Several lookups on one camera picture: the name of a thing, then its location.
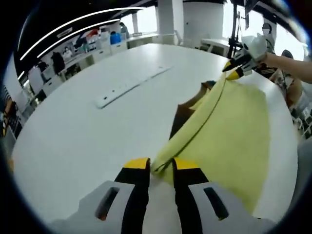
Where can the black and yellow-green garment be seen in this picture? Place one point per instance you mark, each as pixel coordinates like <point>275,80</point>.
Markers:
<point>231,136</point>

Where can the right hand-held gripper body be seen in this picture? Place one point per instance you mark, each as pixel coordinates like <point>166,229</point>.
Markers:
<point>256,46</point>

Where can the black monitor stand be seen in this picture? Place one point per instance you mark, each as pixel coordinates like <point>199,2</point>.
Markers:
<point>235,29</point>

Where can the white desk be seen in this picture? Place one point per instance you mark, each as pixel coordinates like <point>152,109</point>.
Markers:
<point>214,45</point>

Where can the long ceiling light strip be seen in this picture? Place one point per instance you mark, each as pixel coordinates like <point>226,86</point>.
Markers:
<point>73,34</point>
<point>73,20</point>

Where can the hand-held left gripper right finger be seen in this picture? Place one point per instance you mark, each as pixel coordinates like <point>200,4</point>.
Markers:
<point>214,219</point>

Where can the white power strip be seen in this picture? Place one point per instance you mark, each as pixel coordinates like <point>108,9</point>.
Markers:
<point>117,93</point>

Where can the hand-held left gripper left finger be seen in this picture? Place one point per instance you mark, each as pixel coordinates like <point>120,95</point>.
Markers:
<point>107,207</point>

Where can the white office chair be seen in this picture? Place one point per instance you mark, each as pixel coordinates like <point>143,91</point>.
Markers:
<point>180,37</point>

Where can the blue water barrel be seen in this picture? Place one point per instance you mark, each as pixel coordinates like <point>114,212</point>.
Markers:
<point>115,38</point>

